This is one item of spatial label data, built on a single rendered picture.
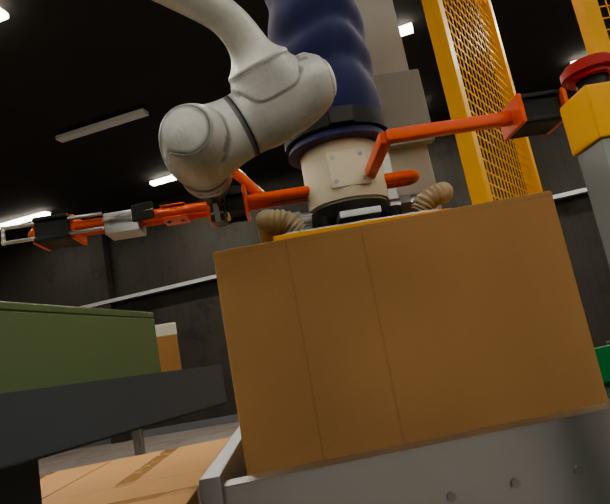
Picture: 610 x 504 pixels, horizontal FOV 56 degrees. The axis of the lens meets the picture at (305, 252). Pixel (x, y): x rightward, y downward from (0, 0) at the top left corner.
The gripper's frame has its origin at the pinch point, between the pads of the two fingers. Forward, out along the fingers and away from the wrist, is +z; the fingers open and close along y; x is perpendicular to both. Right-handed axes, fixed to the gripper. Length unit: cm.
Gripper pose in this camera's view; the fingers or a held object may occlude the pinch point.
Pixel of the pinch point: (220, 206)
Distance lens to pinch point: 121.1
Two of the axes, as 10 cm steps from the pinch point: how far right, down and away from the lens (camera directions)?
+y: 1.9, 9.7, -1.8
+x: 9.8, -1.8, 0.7
